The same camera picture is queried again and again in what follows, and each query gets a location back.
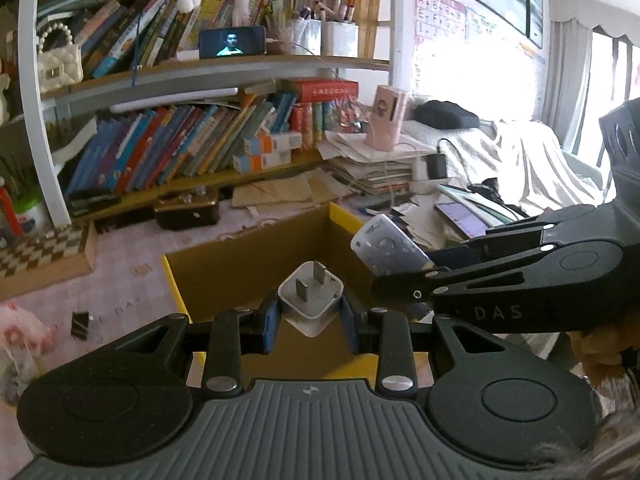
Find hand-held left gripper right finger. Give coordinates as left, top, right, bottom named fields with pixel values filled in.
left=340, top=294, right=507, bottom=397

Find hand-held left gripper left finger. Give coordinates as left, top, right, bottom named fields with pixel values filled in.
left=131, top=296, right=282, bottom=396

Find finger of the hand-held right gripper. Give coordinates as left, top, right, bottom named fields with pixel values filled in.
left=370, top=242, right=563, bottom=336
left=430, top=204, right=617, bottom=268

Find white charger plug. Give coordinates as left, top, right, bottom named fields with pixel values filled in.
left=277, top=260, right=346, bottom=338

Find yellow cardboard box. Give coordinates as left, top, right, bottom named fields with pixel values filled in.
left=161, top=203, right=436, bottom=381

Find grey remote control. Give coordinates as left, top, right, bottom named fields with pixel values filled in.
left=350, top=214, right=436, bottom=323

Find person's right forearm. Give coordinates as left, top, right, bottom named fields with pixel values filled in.
left=537, top=375, right=640, bottom=480

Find person's right hand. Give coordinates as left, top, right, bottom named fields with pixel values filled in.
left=570, top=327, right=628, bottom=386

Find tablet with purple screen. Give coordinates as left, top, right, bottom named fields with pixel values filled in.
left=434, top=201, right=494, bottom=239

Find sofa with white cover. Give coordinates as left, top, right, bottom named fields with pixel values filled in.
left=404, top=119, right=603, bottom=218

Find black power adapter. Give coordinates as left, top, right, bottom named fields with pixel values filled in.
left=425, top=154, right=449, bottom=180

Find brown paper envelopes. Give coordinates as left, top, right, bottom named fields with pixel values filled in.
left=232, top=167, right=352, bottom=211

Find black cushion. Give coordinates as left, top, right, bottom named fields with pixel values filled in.
left=415, top=101, right=481, bottom=130

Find black case with brass latches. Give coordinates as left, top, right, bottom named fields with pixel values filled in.
left=154, top=191, right=221, bottom=231

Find grey curtain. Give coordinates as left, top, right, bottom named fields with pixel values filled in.
left=549, top=19, right=640, bottom=181

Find stack of papers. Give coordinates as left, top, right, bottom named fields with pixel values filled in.
left=320, top=130, right=441, bottom=197

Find orange and white box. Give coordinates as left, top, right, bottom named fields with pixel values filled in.
left=244, top=132, right=303, bottom=154
left=232, top=152, right=292, bottom=174

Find row of colourful children's books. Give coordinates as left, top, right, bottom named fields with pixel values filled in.
left=65, top=91, right=302, bottom=197

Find wooden chessboard box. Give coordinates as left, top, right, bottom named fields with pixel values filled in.
left=0, top=220, right=98, bottom=302

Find thick red book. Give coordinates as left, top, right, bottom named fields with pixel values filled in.
left=292, top=79, right=360, bottom=104

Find pink plush pig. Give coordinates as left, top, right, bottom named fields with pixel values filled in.
left=0, top=302, right=52, bottom=406

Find white pen holder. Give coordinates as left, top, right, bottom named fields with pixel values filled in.
left=320, top=20, right=360, bottom=58
left=290, top=19, right=322, bottom=56

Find smartphone with lit screen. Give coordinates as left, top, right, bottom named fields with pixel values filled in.
left=199, top=26, right=267, bottom=59

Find red bottle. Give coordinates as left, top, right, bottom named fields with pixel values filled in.
left=0, top=179, right=24, bottom=239

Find white bookshelf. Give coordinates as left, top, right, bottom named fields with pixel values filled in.
left=17, top=0, right=396, bottom=226

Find row of leaning books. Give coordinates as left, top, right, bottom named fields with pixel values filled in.
left=75, top=0, right=282, bottom=80

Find white quilted handbag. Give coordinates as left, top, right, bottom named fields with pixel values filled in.
left=36, top=22, right=84, bottom=95

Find alphabet wall poster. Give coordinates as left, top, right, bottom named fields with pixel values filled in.
left=414, top=0, right=469, bottom=45

